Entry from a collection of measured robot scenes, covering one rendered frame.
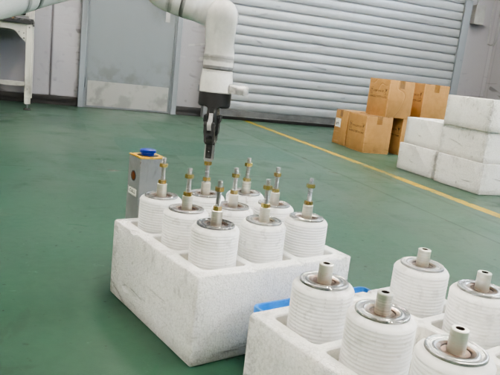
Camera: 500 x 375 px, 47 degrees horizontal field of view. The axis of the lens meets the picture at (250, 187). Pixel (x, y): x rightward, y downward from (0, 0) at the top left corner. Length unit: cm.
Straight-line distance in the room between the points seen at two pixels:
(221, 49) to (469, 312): 75
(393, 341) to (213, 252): 43
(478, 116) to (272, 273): 256
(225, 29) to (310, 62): 535
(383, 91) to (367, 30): 218
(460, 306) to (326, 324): 23
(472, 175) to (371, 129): 137
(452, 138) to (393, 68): 349
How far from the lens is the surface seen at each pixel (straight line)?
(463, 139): 365
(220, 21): 131
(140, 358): 115
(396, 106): 483
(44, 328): 127
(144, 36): 614
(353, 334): 80
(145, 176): 146
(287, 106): 656
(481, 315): 98
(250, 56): 635
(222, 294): 110
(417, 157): 397
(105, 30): 609
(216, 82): 132
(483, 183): 354
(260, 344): 92
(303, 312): 88
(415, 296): 104
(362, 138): 474
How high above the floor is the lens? 56
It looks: 12 degrees down
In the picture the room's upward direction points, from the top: 6 degrees clockwise
